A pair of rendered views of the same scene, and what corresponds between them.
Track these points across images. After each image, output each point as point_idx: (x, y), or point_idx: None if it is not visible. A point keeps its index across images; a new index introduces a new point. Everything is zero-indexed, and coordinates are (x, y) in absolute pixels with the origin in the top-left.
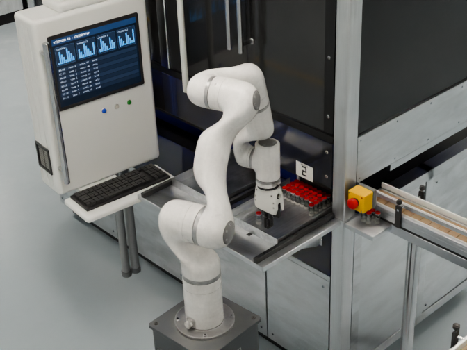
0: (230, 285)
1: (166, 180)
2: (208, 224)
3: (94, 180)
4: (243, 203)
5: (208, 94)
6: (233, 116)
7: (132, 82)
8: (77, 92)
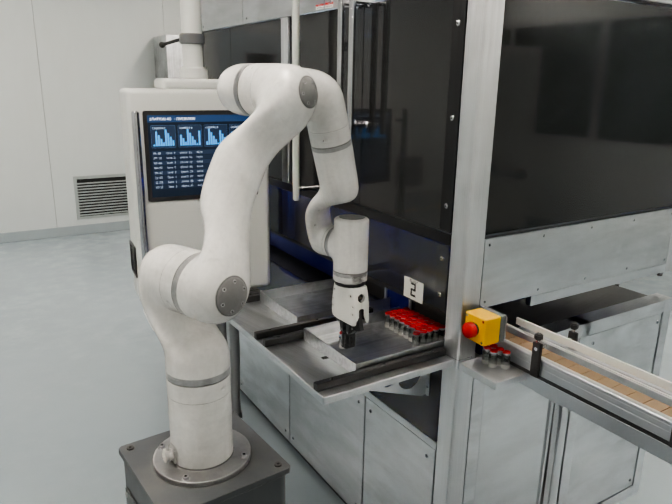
0: (328, 446)
1: None
2: (194, 273)
3: None
4: (330, 322)
5: (239, 81)
6: (264, 106)
7: None
8: (174, 184)
